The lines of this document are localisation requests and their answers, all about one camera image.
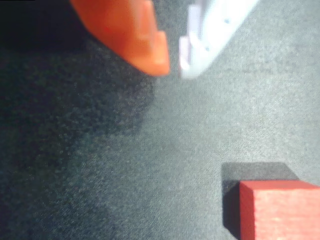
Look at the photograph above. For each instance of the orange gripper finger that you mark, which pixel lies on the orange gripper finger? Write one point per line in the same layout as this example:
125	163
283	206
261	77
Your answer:
130	30

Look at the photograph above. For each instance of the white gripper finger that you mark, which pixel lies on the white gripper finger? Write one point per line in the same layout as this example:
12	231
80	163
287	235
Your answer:
215	32

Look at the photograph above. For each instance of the red cube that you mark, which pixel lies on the red cube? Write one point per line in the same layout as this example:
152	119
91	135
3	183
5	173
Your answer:
282	212

